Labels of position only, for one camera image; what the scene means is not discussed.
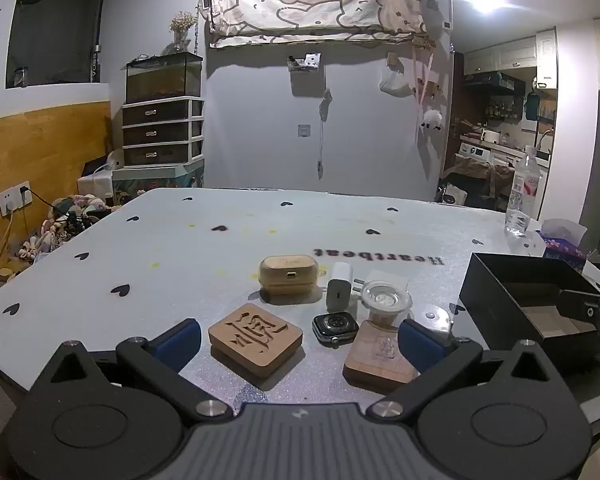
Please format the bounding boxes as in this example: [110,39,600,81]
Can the teal printed cabinet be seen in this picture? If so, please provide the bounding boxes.
[111,162,204,207]

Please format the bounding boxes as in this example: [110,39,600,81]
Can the wooden earbuds case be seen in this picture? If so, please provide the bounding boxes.
[258,255,328,297]

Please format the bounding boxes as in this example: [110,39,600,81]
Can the small wall shelf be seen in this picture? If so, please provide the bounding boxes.
[286,52,326,75]

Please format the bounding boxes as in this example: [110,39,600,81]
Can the pile of plush toys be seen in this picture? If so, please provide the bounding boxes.
[19,192,117,262]

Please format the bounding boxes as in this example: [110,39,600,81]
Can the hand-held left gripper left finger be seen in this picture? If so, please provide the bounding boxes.
[27,318,234,425]

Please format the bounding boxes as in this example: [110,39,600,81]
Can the black cardboard box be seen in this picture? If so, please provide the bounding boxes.
[459,252,600,367]

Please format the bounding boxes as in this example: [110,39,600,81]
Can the white charger plug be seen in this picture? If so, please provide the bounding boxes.
[325,261,354,313]

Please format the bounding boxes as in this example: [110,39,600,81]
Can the wooden coaster with clear hook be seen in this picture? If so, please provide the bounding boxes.
[342,319,421,394]

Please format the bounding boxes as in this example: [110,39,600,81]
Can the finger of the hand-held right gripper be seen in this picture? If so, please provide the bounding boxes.
[556,289,600,322]

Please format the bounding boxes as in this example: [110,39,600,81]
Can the clear suction cup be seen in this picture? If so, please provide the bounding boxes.
[360,280,413,328]

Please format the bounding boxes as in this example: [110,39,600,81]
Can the printed blanket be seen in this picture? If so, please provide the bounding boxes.
[202,0,431,49]

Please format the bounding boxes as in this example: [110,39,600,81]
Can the clear water bottle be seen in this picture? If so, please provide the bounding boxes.
[504,145,542,237]

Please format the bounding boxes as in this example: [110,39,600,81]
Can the white hanging bag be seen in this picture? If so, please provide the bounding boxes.
[379,67,415,96]

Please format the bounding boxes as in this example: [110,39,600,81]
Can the purple floral tissue pack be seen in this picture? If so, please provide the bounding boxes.
[536,218,588,261]

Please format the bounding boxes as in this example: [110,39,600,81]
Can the white drawer cabinet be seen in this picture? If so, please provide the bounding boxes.
[121,97,206,167]

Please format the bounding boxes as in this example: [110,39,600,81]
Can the glass fish tank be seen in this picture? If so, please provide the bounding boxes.
[125,51,203,105]

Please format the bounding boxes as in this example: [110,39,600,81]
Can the wall power outlet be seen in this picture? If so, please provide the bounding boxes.
[0,180,34,217]

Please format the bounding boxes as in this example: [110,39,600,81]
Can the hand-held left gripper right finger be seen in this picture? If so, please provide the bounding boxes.
[365,318,573,423]

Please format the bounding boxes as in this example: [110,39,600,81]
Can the carved wooden block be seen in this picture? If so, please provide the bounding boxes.
[208,303,304,392]

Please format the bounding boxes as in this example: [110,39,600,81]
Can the black smartwatch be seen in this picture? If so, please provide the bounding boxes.
[312,311,360,349]

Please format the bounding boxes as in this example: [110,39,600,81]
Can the white washing machine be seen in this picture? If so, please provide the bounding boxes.
[458,142,516,167]

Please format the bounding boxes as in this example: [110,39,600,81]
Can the dark window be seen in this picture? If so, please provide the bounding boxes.
[5,0,109,90]

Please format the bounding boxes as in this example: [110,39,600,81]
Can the white upper cabinets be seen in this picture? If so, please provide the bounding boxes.
[464,27,560,91]

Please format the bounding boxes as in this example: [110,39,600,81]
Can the dried flower vase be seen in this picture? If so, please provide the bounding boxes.
[168,10,199,54]

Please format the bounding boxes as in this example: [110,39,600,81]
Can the brown jacket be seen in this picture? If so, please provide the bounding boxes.
[440,152,515,211]

